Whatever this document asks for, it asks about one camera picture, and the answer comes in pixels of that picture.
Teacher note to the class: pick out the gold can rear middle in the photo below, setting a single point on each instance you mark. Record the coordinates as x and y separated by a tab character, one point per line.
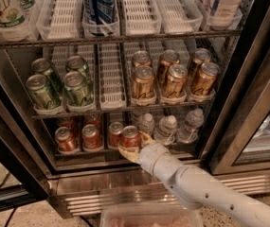
166	59

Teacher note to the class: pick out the empty white tray top middle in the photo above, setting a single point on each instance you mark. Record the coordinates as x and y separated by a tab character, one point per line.
142	17

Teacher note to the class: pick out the gold can front middle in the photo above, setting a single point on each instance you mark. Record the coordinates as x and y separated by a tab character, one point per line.
176	78

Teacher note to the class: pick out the water bottle middle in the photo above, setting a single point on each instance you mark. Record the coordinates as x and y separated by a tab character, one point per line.
165	130

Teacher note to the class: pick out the empty white tray top left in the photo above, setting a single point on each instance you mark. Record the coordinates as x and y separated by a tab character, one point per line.
60	19

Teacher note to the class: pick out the green can front left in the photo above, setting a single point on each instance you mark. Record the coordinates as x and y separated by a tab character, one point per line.
42	92

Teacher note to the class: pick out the gold can front left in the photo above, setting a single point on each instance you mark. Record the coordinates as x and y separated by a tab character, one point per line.
143	80

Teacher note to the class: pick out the green can front right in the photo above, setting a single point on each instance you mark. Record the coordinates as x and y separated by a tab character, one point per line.
78	89

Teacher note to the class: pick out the clear plastic container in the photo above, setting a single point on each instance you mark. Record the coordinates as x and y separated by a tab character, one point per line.
149	215

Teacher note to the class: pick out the blue pepsi bottle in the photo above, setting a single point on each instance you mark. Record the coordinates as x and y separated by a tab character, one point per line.
100	17

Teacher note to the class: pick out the water bottle left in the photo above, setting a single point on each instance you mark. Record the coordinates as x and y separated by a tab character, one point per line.
146	123

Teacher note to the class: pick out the gold can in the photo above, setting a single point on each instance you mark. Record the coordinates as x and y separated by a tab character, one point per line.
166	59
141	58
176	78
205	78
197	58
143	80

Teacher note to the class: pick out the empty white tray middle shelf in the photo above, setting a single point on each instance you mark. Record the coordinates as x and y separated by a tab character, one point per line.
111	81

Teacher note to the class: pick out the gold can rear left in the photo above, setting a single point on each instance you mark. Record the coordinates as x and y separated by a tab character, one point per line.
141	58

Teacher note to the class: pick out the green can rear left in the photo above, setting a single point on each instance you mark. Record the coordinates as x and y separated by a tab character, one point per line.
47	68

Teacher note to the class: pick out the gold can rear right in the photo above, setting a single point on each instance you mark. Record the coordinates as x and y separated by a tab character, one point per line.
197	58

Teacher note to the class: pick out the left open fridge door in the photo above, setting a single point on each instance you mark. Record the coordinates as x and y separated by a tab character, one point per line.
15	153

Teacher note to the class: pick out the white label bottle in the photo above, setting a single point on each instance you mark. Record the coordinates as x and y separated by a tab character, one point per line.
222	13

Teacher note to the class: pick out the gold can front right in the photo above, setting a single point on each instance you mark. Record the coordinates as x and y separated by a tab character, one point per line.
205	78

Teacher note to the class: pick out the green can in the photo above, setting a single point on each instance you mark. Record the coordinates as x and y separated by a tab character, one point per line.
47	68
79	64
42	92
78	89

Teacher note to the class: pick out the green can rear right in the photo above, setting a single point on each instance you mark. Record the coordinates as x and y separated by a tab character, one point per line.
79	64

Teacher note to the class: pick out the right glass fridge door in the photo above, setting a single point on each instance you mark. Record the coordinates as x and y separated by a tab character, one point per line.
235	141

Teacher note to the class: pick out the water bottle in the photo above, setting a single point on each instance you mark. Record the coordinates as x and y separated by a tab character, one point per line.
165	130
146	123
188	133

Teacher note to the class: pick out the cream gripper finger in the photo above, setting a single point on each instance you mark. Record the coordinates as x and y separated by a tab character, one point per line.
146	139
131	155

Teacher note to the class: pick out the empty white tray top right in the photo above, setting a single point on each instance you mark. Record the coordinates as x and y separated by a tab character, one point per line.
179	16

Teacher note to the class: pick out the water bottle right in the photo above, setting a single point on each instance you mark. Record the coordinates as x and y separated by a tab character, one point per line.
188	133

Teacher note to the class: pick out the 7up bottle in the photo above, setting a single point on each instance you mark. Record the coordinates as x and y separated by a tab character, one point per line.
13	21

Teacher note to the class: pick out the empty white tray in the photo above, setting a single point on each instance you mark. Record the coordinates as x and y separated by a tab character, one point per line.
179	16
60	19
142	17

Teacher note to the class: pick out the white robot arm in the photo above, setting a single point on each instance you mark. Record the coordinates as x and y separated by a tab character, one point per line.
193	186

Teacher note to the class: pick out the red coke can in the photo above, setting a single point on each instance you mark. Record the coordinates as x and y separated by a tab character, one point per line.
130	137
114	132
66	140
92	118
91	140
68	122

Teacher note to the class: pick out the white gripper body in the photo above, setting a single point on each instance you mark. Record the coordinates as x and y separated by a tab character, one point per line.
148	158

